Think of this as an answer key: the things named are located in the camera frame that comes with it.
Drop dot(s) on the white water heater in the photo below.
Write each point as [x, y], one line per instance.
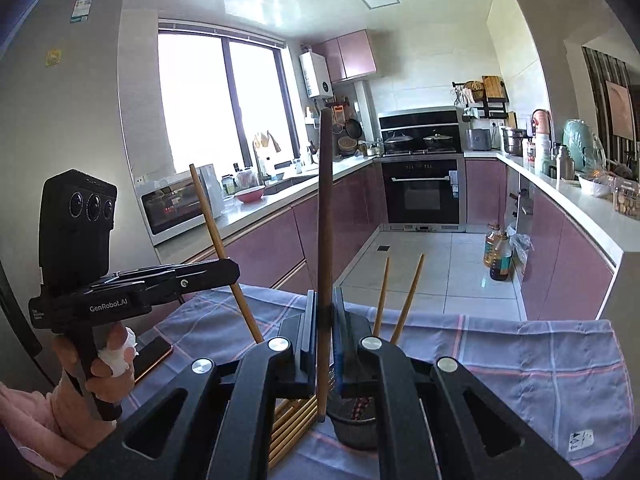
[316, 75]

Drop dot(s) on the green countertop appliance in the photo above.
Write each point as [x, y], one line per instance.
[580, 145]

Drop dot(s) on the silver rice cooker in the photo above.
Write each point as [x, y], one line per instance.
[478, 140]

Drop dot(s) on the black wok with lid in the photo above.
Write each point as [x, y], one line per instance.
[398, 142]

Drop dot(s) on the silver refrigerator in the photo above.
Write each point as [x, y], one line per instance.
[75, 110]

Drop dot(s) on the pink base cabinets beside oven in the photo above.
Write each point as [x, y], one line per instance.
[555, 240]

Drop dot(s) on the dark brown chopstick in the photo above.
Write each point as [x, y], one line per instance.
[325, 210]

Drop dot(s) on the hanging frying pan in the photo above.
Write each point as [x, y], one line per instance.
[353, 129]

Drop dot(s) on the kitchen window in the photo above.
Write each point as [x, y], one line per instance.
[200, 100]

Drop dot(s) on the black wall rack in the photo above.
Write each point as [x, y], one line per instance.
[487, 107]

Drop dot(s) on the red bowl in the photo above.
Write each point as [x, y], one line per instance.
[249, 194]

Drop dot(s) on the wooden cutting board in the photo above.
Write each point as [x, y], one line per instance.
[493, 87]

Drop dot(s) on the person's left hand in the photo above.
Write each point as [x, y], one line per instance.
[116, 360]

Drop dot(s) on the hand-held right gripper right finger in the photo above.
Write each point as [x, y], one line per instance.
[342, 355]

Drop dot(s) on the pink wall painting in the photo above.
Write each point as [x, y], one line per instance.
[620, 110]

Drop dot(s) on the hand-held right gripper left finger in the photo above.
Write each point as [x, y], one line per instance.
[307, 350]

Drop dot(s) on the yellow oil bottle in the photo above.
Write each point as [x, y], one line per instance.
[491, 250]

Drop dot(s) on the black phone orange edge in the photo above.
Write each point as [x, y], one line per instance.
[152, 357]

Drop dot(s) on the grey checked tablecloth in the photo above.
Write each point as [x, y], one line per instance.
[500, 355]

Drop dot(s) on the pink wall cabinet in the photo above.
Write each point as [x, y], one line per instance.
[352, 55]

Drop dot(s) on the clear plastic bag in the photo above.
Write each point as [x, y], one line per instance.
[521, 250]

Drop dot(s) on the white bowl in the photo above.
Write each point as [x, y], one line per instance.
[595, 187]

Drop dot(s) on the steel thermos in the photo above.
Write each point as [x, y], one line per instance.
[565, 164]

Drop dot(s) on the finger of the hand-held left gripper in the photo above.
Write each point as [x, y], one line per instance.
[200, 275]

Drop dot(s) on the black mesh utensil holder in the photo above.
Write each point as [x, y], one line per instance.
[355, 430]

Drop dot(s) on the built-in oven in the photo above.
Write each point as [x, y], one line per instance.
[422, 195]

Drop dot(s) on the black range hood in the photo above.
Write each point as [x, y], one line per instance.
[417, 120]

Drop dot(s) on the cooking pot with glass lid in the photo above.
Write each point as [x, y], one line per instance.
[439, 141]

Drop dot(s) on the person's left forearm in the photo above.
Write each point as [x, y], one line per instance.
[35, 425]

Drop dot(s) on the light wooden chopstick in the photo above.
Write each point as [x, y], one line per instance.
[410, 295]
[382, 295]
[212, 225]

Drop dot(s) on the pink base cabinets under window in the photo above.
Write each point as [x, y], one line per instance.
[280, 240]

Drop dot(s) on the dark sauce bottle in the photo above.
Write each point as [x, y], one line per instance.
[501, 260]

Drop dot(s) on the clear snack container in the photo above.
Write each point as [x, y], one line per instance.
[627, 200]

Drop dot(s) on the pink kettle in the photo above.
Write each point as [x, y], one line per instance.
[541, 122]

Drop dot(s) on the bunch of wooden chopsticks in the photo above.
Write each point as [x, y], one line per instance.
[292, 430]

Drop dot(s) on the white microwave oven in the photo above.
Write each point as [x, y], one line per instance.
[170, 210]

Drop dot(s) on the steel stockpot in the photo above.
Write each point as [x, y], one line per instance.
[513, 142]

